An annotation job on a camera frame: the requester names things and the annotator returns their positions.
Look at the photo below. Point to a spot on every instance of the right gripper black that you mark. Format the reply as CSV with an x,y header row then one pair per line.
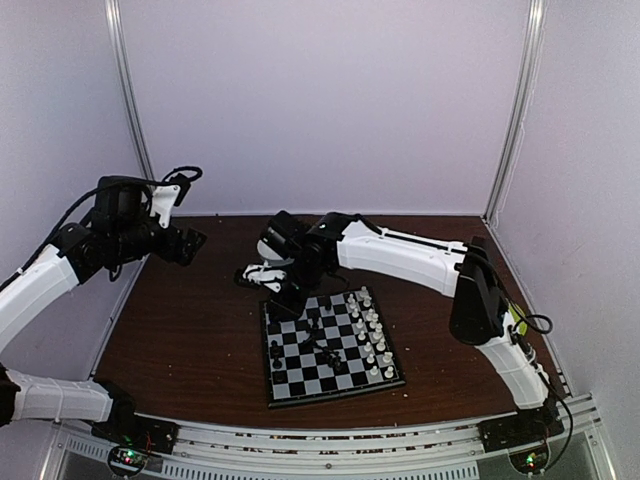
x,y
290,309

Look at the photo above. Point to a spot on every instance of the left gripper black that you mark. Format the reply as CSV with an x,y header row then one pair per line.
x,y
187,246

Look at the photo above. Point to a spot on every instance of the black pawn piece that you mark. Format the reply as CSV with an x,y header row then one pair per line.
x,y
274,349

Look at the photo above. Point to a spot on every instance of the black white chessboard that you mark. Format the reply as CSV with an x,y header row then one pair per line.
x,y
350,324

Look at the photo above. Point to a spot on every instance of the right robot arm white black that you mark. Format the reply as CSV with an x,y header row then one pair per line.
x,y
296,256

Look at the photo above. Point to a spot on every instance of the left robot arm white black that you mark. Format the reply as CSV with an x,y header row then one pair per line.
x,y
122,220

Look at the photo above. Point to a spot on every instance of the black chess pieces pile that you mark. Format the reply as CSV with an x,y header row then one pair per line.
x,y
312,342

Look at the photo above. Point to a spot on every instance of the white ceramic bowl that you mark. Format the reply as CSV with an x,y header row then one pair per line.
x,y
270,256

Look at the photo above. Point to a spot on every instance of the white rook corner piece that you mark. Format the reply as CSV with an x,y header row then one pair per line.
x,y
365,291

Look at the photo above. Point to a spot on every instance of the green plate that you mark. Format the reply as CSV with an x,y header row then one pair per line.
x,y
520,327

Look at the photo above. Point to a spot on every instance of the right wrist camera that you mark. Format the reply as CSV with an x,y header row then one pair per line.
x,y
260,276

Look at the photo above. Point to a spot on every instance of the left aluminium corner post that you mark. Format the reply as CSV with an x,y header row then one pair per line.
x,y
118,42

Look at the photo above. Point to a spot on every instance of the aluminium corner post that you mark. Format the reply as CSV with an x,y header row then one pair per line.
x,y
118,42
525,84

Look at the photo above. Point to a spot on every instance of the aluminium front rail frame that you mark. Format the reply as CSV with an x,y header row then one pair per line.
x,y
446,450

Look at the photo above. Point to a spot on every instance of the right aluminium corner post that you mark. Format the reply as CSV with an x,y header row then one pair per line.
x,y
525,84

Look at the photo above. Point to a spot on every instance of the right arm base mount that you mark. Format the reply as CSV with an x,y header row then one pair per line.
x,y
524,435

